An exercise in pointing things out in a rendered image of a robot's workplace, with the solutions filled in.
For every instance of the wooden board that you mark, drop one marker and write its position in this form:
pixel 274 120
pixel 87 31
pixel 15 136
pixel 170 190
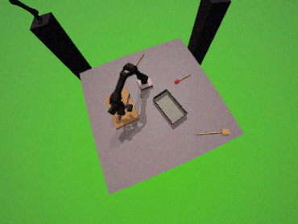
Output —
pixel 129 116

